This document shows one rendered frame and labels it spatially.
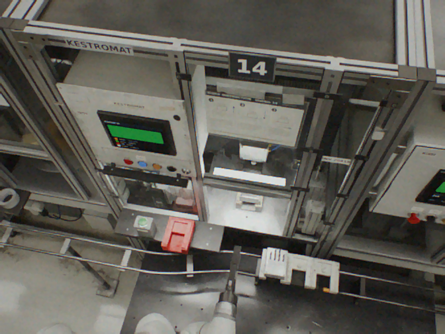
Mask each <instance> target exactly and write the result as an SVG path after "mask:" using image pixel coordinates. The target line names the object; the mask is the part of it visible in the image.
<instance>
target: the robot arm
mask: <svg viewBox="0 0 445 334"><path fill-rule="evenodd" d="M240 252H241V247H239V246H234V249H233V253H232V260H231V262H230V263H231V264H230V272H229V275H228V279H227V283H226V287H225V288H226V292H222V293H220V294H219V300H218V303H216V306H215V311H214V314H213V320H212V321H210V322H208V321H198V322H194V323H190V324H188V326H187V327H185V329H184V330H183V331H181V333H180V334H236V332H235V321H236V317H237V309H238V308H237V303H238V296H236V295H235V294H233V293H234V291H235V284H236V282H235V281H236V275H238V269H239V265H240V258H241V254H240ZM36 334H77V333H75V332H73V331H72V329H71V327H68V326H67V325H66V324H64V323H51V324H50V325H47V326H46V327H44V328H42V329H41V330H40V331H38V332H37V333H36ZM133 334H176V333H175V331H174V330H173V327H172V326H171V324H170V322H169V321H168V320H167V319H166V318H165V317H164V316H163V315H160V314H157V313H152V314H150V315H146V316H145V317H143V318H142V319H141V320H140V322H139V323H138V325H137V328H136V332H134V333H133Z"/></svg>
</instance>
